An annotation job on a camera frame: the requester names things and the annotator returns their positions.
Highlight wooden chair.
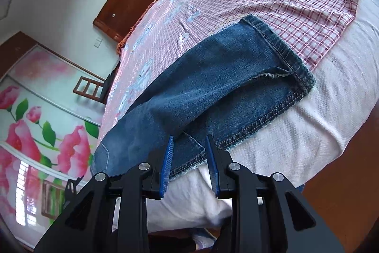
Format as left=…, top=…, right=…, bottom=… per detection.
left=72, top=62, right=120, bottom=105

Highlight blue denim jeans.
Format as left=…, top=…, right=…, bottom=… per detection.
left=90, top=15, right=316, bottom=179

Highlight pink plaid bed sheet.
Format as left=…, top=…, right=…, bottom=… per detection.
left=99, top=0, right=359, bottom=137

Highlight white wall switch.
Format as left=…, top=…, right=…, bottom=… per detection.
left=94, top=37, right=103, bottom=48

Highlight white mattress cover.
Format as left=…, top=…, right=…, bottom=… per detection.
left=147, top=0, right=378, bottom=232

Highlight floral sliding wardrobe door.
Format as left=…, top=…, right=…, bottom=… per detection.
left=1, top=44, right=105, bottom=248

